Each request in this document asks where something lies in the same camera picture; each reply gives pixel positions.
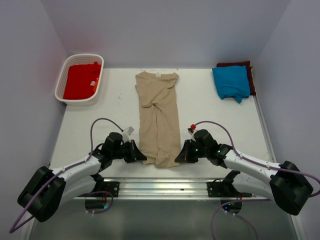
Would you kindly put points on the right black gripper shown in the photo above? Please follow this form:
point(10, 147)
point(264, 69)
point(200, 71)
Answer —
point(185, 156)

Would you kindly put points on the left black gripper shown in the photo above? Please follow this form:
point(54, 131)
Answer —
point(135, 154)

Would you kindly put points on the beige polo shirt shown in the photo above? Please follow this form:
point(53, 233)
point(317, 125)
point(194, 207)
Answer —
point(159, 130)

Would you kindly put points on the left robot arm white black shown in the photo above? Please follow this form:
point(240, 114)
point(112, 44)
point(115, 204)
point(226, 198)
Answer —
point(49, 189)

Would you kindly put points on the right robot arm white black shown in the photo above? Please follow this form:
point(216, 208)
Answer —
point(282, 183)

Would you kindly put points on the folded blue t shirt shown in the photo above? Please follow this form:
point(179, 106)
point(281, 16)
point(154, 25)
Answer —
point(232, 82)

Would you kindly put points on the red t shirt in basket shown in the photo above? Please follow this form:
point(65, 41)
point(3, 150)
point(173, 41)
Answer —
point(82, 81)

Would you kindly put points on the folded dark red t shirt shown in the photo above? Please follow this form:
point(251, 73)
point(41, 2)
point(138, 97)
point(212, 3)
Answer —
point(247, 64)

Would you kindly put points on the white plastic laundry basket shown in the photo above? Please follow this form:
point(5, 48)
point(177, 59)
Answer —
point(77, 59)

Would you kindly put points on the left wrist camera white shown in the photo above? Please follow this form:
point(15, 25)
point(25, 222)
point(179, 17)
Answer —
point(126, 134)

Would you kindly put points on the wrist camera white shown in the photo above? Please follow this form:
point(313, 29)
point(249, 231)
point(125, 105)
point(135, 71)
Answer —
point(192, 131)
point(126, 134)

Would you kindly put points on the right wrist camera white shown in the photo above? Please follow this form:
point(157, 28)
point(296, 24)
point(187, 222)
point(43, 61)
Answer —
point(192, 131)

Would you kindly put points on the aluminium mounting rail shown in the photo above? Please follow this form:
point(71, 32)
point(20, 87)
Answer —
point(184, 189)

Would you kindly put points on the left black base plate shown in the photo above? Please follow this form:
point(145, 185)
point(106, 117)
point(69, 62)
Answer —
point(112, 187)

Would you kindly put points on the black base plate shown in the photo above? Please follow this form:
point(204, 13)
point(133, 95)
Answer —
point(112, 187)
point(217, 190)

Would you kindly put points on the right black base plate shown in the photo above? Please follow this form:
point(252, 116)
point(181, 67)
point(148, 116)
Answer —
point(217, 190)

